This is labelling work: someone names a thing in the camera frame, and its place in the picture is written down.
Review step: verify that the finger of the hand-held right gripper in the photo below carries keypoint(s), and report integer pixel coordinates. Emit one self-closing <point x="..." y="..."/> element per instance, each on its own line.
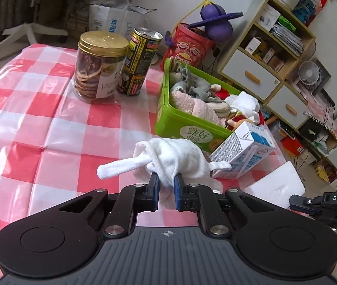
<point x="302" y="203"/>

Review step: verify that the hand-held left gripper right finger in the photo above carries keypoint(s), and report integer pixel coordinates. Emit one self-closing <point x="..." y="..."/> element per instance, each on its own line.
<point x="178" y="194"/>

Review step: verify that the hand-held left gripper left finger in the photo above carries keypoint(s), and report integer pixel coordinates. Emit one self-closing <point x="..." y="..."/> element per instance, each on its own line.
<point x="156" y="190"/>

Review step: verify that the white cloth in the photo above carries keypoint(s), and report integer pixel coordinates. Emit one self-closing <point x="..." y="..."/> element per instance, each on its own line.
<point x="244" y="102"/>
<point x="180" y="154"/>

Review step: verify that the green plastic bin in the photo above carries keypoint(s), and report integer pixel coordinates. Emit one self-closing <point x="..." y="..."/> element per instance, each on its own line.
<point x="183" y="127"/>

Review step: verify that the hamburger plush toy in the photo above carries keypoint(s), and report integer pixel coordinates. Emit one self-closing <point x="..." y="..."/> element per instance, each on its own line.
<point x="219" y="108"/>

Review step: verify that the white red plush toy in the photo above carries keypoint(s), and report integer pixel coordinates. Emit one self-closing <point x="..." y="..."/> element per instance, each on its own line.
<point x="221" y="93"/>

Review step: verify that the grey plush toy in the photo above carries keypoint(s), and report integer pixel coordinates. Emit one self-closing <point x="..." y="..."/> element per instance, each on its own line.
<point x="198" y="86"/>

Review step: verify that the white foam block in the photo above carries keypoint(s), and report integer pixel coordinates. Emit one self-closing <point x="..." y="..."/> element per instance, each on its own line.
<point x="275" y="184"/>

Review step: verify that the red cardboard box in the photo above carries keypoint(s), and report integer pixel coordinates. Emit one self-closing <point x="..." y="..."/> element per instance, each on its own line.
<point x="291" y="146"/>

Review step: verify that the black bag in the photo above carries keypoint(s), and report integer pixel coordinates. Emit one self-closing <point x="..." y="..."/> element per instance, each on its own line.
<point x="311" y="130"/>

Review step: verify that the blue white milk carton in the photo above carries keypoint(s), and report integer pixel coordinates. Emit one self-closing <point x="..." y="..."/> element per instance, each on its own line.
<point x="239" y="151"/>

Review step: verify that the pink lace table cover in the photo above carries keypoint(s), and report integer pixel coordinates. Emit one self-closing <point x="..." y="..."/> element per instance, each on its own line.
<point x="319" y="109"/>

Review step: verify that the black green drink can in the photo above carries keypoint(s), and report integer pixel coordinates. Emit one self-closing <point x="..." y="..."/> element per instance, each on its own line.
<point x="137" y="65"/>

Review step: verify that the dark framed picture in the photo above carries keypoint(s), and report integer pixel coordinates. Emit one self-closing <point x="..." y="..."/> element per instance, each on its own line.
<point x="325" y="78"/>

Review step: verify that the gold lid cookie jar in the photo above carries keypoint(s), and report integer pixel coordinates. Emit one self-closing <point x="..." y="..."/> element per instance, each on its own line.
<point x="100" y="74"/>

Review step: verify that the white desk fan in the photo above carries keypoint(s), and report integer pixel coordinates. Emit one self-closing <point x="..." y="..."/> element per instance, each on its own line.
<point x="309" y="72"/>

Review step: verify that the red white checkered tablecloth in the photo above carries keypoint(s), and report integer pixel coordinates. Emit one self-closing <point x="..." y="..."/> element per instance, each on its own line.
<point x="37" y="118"/>

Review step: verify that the white wooden shelf cabinet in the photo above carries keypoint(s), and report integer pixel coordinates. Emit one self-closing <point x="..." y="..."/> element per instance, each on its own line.
<point x="254" y="71"/>

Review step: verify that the red snack bucket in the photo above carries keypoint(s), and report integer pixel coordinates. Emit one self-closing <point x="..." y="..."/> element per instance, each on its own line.
<point x="192" y="47"/>

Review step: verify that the small white box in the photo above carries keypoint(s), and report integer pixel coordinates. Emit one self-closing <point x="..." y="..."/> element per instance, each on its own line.
<point x="253" y="46"/>

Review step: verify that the stack of papers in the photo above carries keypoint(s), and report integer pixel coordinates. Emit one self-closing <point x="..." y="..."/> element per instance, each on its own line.
<point x="287" y="37"/>

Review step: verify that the purple bounce ball toy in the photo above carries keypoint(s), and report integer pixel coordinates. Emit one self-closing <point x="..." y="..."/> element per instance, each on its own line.
<point x="218" y="29"/>

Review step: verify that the white shopping bag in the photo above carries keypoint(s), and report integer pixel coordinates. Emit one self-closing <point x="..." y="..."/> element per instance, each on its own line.
<point x="109" y="20"/>

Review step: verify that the white cardboard box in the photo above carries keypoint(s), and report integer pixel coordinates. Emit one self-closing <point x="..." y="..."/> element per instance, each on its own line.
<point x="269" y="16"/>

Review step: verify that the teal knitted item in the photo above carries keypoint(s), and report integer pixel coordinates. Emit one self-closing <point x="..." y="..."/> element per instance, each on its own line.
<point x="304" y="7"/>

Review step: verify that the grey white office chair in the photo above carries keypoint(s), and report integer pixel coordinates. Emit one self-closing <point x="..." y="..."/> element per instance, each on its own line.
<point x="23" y="31"/>

